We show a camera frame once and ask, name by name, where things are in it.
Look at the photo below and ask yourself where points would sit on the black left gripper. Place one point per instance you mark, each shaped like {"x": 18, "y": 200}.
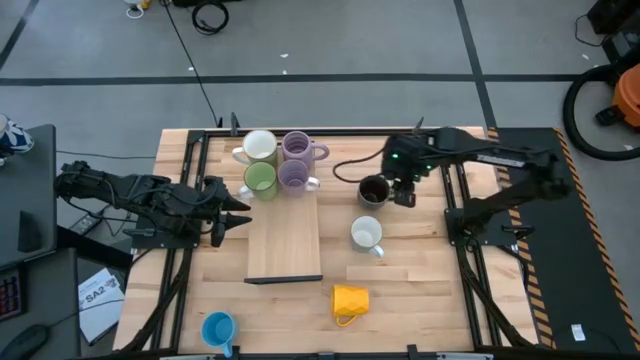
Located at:
{"x": 217, "y": 210}

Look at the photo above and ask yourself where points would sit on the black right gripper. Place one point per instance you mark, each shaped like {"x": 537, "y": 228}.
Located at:
{"x": 407, "y": 160}

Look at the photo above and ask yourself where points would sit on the dark speckled mug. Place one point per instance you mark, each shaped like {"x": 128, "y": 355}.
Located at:
{"x": 372, "y": 192}

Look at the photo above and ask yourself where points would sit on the green ribbed mug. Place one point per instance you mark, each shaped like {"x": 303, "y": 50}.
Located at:
{"x": 260, "y": 177}

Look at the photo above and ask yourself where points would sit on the white mug back row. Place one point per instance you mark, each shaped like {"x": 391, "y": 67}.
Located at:
{"x": 260, "y": 145}

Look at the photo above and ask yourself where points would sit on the blue mug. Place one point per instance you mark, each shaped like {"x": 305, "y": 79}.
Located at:
{"x": 217, "y": 330}

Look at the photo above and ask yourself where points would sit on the yellow faceted mug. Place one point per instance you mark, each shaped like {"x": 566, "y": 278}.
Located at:
{"x": 350, "y": 300}

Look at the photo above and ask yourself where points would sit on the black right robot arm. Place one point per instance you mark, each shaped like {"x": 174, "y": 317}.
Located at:
{"x": 465, "y": 142}

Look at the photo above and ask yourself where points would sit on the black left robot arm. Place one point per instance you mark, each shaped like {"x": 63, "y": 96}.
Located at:
{"x": 125, "y": 187}

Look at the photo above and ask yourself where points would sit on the wooden tray board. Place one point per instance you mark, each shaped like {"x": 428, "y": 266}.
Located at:
{"x": 282, "y": 240}

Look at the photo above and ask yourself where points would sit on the black power adapter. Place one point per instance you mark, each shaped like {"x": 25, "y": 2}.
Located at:
{"x": 86, "y": 223}

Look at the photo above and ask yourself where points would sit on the white printed paper sheet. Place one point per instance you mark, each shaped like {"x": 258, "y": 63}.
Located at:
{"x": 100, "y": 305}

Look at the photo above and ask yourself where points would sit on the black wedge-shaped object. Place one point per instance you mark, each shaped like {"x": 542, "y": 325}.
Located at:
{"x": 30, "y": 232}

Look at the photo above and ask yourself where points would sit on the dark grey desk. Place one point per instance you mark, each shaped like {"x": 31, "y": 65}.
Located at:
{"x": 50, "y": 305}

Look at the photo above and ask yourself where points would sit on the grey side desk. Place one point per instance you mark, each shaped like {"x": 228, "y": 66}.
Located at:
{"x": 30, "y": 150}

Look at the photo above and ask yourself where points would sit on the black hazard-striped floor mat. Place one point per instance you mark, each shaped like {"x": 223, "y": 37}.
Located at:
{"x": 600, "y": 250}

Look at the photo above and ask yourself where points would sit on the white blue shoe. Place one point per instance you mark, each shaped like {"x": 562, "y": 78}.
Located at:
{"x": 15, "y": 137}

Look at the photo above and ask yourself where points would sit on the white label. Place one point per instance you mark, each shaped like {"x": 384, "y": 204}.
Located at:
{"x": 578, "y": 332}

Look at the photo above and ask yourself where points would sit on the backlit keyboard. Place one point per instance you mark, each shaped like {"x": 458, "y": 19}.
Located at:
{"x": 10, "y": 295}

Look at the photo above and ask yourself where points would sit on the black computer mouse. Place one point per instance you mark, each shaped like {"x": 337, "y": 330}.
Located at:
{"x": 25, "y": 342}

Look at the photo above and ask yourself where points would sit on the orange shop vacuum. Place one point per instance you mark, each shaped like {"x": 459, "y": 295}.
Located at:
{"x": 630, "y": 95}

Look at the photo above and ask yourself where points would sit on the black equipment case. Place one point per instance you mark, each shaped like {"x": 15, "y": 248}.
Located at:
{"x": 620, "y": 20}

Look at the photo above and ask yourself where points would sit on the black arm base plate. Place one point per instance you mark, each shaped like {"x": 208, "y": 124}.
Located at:
{"x": 452, "y": 236}
{"x": 142, "y": 241}

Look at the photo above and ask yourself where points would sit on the black aluminium table frame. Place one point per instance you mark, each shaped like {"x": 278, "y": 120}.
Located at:
{"x": 370, "y": 357}

